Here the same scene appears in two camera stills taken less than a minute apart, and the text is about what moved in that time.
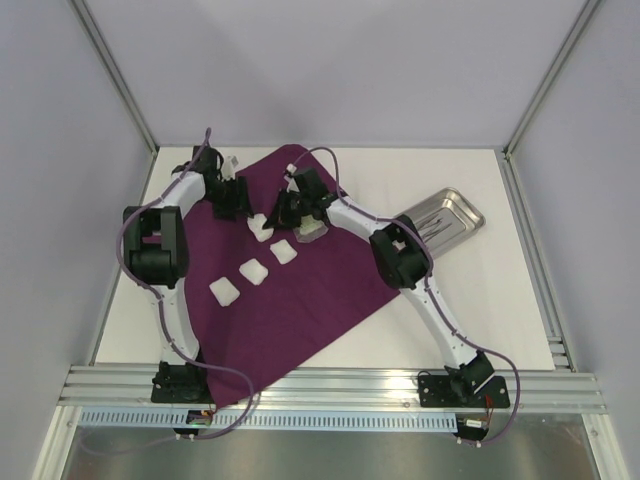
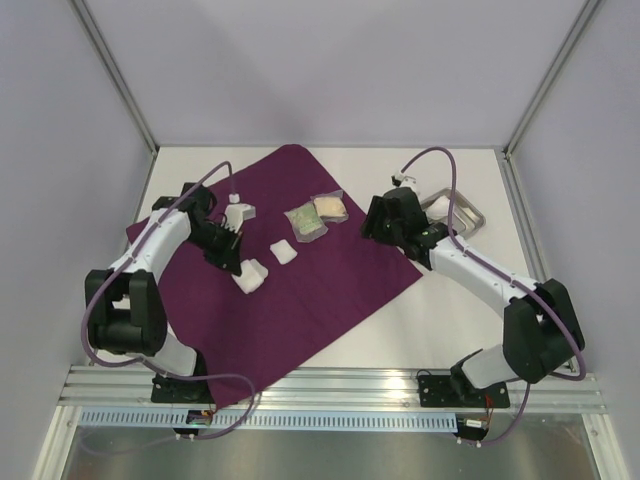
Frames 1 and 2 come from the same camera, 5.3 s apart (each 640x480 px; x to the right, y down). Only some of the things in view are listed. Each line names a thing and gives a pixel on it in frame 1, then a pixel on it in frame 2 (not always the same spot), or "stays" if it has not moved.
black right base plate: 435,392 stays
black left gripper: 238,200 to 228,257
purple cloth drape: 267,299 stays
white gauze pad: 284,251 stays
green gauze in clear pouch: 309,229 stays
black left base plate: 181,383 stays
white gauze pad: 256,224 to 440,209
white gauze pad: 254,271 stays
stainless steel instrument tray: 445,219 stays
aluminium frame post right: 550,76 stays
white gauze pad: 224,291 to 252,276
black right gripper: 290,208 to 382,220
